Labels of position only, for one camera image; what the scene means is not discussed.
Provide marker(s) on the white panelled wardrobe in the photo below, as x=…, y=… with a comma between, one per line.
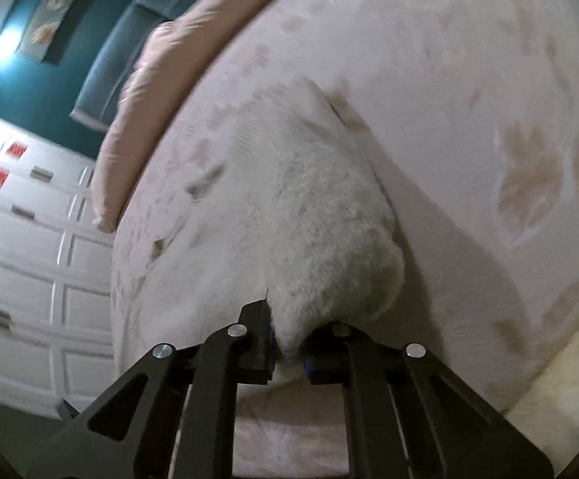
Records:
x=55, y=271

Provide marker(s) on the pink folded duvet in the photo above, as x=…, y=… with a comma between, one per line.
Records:
x=173, y=60

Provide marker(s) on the floral wall painting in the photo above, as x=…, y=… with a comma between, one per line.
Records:
x=42, y=28

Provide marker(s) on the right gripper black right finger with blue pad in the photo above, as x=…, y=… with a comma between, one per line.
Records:
x=409, y=416

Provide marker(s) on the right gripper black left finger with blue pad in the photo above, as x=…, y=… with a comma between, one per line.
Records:
x=172, y=414

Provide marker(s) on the white fluffy rug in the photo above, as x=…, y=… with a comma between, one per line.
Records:
x=548, y=413

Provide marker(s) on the beige sweater with black hearts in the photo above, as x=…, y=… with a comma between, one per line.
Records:
x=300, y=219

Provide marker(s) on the teal upholstered headboard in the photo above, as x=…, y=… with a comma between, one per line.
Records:
x=96, y=103

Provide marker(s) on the pink floral bed sheet mattress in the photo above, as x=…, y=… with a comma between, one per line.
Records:
x=468, y=112

